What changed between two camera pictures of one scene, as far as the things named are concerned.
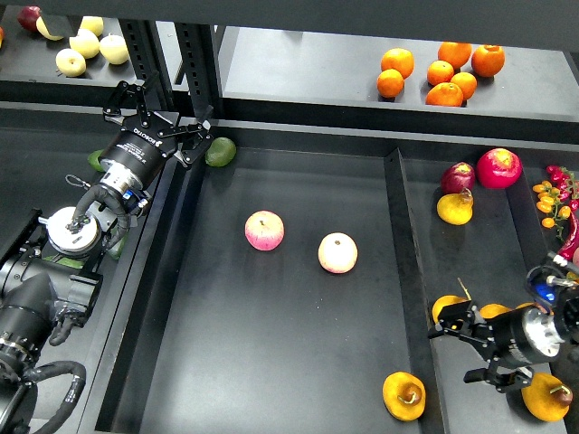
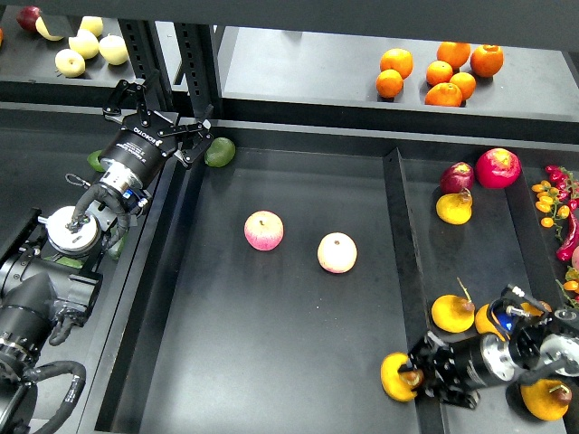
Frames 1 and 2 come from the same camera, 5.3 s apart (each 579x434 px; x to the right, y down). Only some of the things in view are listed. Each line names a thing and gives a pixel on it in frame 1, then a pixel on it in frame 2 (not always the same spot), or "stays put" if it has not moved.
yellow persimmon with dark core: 403,395 to 400,385
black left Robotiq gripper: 139,150 stays put
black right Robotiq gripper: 508,343 to 460,366
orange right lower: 467,82 stays put
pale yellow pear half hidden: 44,31 stays put
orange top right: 488,60 stays put
